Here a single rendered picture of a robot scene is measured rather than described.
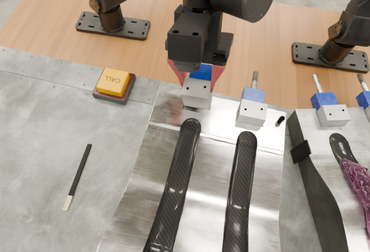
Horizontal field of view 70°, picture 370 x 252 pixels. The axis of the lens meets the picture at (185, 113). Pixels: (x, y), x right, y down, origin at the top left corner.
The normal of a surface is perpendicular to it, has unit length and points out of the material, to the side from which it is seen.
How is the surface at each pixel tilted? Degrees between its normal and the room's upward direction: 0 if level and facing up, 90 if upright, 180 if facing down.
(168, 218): 27
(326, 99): 0
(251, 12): 73
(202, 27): 21
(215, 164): 3
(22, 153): 0
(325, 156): 9
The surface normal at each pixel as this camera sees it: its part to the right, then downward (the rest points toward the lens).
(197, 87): -0.11, -0.35
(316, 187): -1.00, 0.04
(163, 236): 0.13, -0.81
